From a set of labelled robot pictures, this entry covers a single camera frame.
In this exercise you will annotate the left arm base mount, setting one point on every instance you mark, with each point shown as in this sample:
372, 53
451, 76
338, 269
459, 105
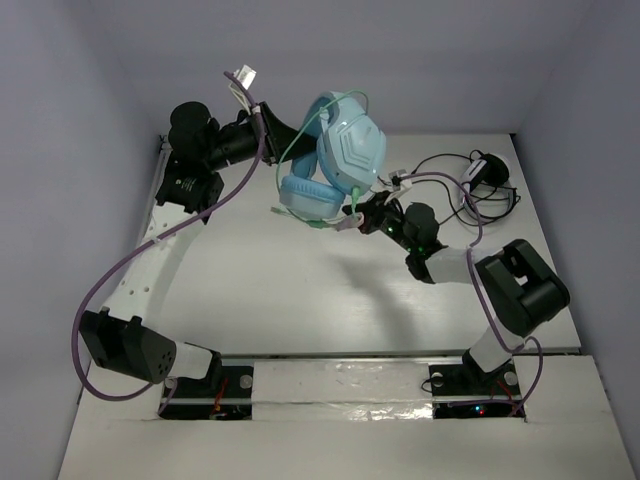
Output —
224, 394

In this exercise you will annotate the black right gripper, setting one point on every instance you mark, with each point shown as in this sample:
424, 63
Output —
374, 210

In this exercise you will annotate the aluminium side rail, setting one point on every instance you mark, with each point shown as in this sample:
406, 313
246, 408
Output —
163, 152

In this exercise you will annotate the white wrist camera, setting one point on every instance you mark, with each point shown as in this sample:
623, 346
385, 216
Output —
400, 183
245, 76

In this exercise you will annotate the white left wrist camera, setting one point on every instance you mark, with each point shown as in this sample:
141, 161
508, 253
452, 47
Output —
245, 76

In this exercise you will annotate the light blue headphones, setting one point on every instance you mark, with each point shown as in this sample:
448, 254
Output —
347, 152

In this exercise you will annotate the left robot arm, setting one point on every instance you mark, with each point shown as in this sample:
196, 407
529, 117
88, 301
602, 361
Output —
124, 335

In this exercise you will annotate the white front cover panel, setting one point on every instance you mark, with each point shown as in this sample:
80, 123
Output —
340, 390

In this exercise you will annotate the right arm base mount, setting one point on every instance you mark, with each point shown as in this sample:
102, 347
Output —
464, 391

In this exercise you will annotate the white black headphones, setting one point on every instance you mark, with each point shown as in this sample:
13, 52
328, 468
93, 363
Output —
493, 171

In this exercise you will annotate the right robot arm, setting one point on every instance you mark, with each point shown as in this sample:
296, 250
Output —
515, 286

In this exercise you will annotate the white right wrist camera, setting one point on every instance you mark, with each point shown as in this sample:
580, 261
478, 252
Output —
400, 183

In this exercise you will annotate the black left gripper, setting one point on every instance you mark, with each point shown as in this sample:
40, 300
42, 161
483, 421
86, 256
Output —
265, 138

